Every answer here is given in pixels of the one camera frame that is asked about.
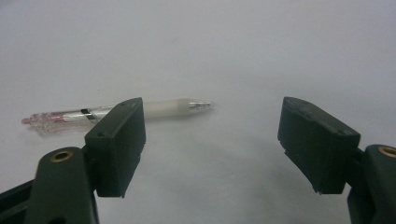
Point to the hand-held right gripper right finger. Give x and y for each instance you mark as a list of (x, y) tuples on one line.
[(317, 143)]

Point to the clear plastic pen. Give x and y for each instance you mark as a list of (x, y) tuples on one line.
[(168, 108)]

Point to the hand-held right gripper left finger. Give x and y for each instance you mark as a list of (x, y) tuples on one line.
[(115, 149)]

